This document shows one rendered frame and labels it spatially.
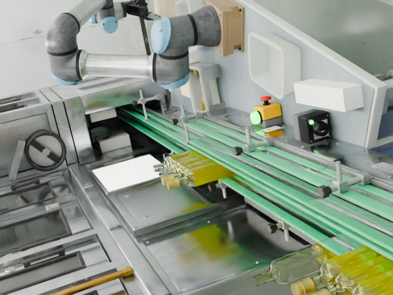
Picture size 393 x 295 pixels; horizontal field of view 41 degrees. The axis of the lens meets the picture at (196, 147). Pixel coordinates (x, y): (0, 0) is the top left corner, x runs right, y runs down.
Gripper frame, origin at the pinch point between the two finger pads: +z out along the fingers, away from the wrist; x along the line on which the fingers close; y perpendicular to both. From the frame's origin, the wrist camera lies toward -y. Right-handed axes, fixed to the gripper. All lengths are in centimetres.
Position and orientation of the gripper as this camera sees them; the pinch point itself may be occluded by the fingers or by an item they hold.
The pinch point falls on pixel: (164, 3)
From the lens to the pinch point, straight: 257.4
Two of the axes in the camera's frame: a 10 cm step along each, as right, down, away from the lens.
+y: -3.9, -5.2, 7.6
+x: 0.4, 8.2, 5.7
